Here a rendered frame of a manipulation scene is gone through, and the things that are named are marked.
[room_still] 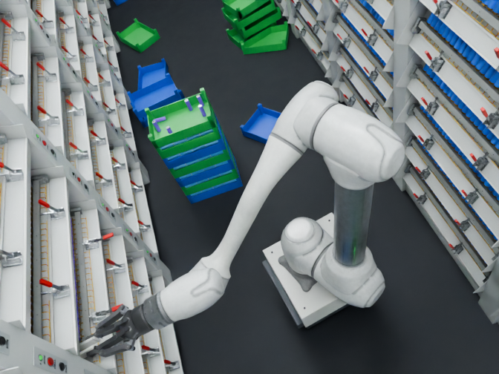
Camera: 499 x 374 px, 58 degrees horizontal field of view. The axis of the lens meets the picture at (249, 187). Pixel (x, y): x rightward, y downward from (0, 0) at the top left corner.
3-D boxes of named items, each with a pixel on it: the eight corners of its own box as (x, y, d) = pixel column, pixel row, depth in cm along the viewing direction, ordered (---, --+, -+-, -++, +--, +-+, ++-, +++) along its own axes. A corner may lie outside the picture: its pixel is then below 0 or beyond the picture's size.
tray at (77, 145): (84, 99, 208) (79, 73, 197) (96, 197, 171) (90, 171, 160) (36, 103, 202) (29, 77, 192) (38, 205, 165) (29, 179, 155)
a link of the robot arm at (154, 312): (163, 316, 113) (142, 326, 113) (180, 326, 120) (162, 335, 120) (156, 285, 118) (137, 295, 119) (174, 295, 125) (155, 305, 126)
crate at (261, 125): (304, 126, 257) (301, 116, 251) (285, 151, 250) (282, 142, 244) (261, 112, 272) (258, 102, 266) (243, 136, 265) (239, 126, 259)
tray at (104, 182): (105, 127, 223) (102, 105, 213) (120, 222, 186) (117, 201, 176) (62, 131, 217) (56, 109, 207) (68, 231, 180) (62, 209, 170)
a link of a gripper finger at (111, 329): (127, 321, 119) (127, 316, 120) (91, 335, 121) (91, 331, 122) (136, 325, 122) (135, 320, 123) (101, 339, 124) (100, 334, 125)
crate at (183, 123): (209, 99, 218) (203, 87, 212) (216, 127, 206) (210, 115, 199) (151, 119, 220) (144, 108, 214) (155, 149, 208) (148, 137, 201)
